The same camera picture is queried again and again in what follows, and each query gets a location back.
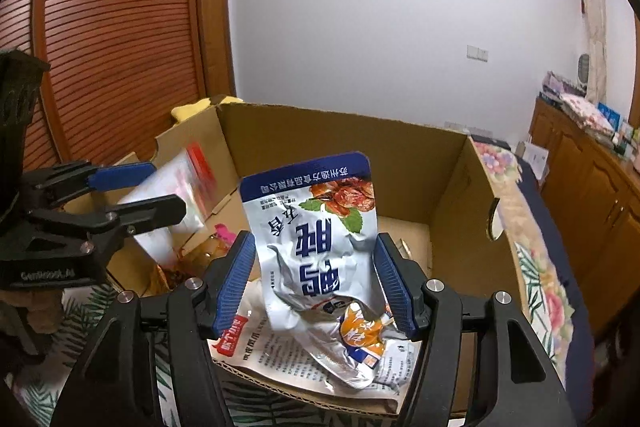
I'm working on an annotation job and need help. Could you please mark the purple folded cloth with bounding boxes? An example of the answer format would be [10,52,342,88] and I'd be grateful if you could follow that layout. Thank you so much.
[542,72,583,100]

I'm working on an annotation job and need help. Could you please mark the yellow plush toy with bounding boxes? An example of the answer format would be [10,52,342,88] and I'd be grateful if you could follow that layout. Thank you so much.
[171,94,243,122]

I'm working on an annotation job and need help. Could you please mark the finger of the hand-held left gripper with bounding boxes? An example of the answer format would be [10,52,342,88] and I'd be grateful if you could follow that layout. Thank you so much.
[20,161,156,208]
[25,194,187,258]

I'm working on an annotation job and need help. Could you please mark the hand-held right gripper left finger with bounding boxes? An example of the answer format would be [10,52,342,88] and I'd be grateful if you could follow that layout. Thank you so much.
[50,231,258,427]

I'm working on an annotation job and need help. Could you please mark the brown snack packet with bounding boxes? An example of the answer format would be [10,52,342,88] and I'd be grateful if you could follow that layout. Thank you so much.
[150,227,236,298]

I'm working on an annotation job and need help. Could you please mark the white flat snack packet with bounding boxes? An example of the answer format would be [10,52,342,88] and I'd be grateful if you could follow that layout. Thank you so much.
[372,337,416,390]

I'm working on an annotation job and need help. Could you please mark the floral folded cloth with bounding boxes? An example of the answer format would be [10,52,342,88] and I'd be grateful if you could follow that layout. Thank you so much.
[557,92,613,132]

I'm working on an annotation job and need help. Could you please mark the wooden cabinet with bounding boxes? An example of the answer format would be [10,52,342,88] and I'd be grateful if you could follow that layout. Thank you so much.
[530,99,640,323]

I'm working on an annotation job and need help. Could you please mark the beige curtain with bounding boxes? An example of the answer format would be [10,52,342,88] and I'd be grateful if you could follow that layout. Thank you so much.
[560,0,608,102]

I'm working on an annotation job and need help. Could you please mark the orange snack packet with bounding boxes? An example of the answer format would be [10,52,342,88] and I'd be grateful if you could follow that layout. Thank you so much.
[340,302,396,370]

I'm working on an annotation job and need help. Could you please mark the white box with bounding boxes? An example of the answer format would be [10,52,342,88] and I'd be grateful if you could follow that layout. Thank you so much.
[515,142,548,168]

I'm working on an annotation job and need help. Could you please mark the leaf print blanket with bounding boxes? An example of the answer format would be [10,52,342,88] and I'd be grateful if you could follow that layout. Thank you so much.
[10,242,566,427]

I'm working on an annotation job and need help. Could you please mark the white blue-edged snack packet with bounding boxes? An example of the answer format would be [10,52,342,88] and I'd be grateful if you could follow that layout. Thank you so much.
[239,151,396,389]

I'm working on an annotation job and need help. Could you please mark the slatted wooden wardrobe door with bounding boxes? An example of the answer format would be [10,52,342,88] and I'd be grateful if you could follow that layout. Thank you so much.
[0,0,206,172]

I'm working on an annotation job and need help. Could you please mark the white red-label snack packet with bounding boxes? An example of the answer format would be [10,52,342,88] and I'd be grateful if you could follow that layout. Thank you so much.
[215,277,351,395]

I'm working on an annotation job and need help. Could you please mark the dark blue bed sheet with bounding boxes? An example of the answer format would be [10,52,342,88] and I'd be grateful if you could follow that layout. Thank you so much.
[470,134,601,423]

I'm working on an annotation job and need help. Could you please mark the person's left hand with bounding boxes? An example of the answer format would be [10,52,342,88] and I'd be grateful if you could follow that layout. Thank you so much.
[15,289,63,333]

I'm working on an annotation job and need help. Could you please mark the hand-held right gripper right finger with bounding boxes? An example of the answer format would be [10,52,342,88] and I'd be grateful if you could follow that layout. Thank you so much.
[372,232,576,427]

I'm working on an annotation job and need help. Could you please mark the brown cardboard box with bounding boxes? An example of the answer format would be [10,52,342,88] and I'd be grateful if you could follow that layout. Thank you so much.
[65,99,531,427]

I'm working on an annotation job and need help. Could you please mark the floral bed sheet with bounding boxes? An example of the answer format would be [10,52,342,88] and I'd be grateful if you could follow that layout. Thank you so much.
[470,139,576,368]

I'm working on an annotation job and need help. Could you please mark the clear red-print snack packet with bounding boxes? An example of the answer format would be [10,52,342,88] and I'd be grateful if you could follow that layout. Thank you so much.
[117,142,218,268]

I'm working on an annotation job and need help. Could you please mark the brown wooden door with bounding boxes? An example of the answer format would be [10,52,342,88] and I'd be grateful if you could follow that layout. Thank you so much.
[197,0,238,98]

